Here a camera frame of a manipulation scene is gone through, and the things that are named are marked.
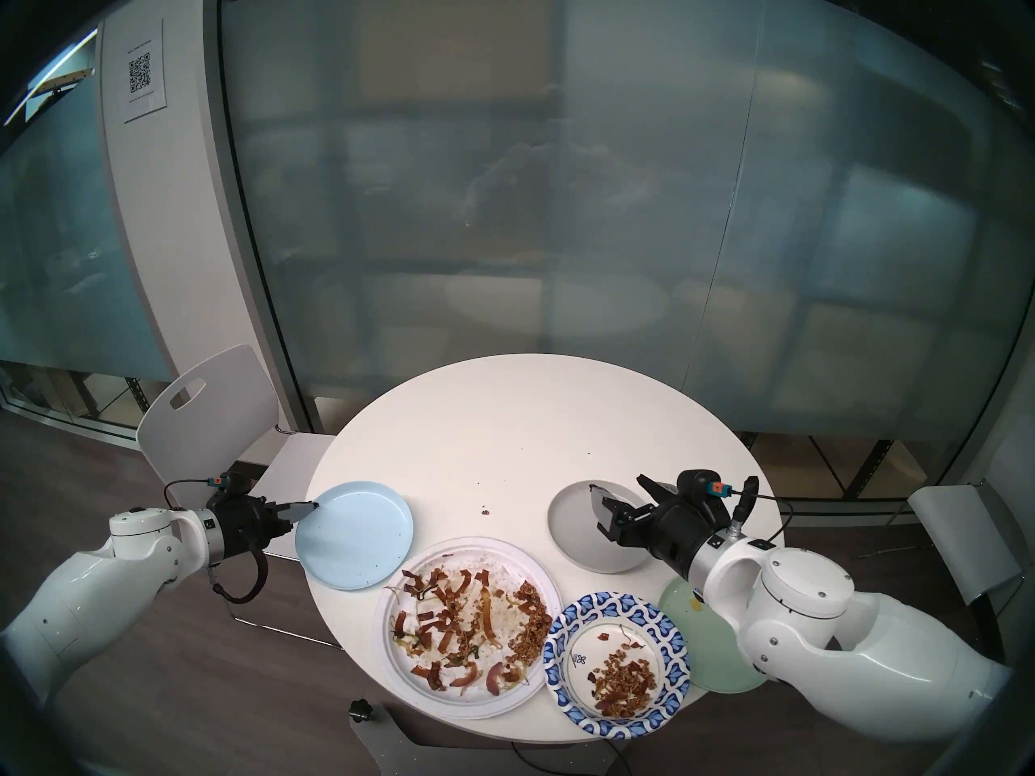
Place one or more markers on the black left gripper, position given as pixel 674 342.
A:
pixel 242 524

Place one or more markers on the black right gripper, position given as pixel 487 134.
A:
pixel 679 532

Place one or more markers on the light blue plate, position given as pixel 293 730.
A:
pixel 356 536

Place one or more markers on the grey plate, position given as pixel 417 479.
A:
pixel 574 532

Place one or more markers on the large white paper plate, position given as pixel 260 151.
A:
pixel 493 558

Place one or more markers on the blue patterned paper plate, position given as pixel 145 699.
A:
pixel 562 645

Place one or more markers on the light green plate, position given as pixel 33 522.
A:
pixel 703 655

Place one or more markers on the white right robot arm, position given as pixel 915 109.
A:
pixel 808 613

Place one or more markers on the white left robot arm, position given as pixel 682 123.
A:
pixel 73 596

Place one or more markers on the white plastic chair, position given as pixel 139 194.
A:
pixel 954 532
pixel 202 427

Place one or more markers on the brown vegetable and granola scraps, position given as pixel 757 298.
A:
pixel 530 629

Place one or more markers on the black knob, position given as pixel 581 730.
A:
pixel 361 710

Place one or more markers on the paper sign with QR code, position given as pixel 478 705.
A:
pixel 139 75

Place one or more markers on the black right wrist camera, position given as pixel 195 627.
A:
pixel 694 485

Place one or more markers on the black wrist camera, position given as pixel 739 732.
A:
pixel 694 485
pixel 236 485

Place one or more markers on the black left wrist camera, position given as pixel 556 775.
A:
pixel 236 485

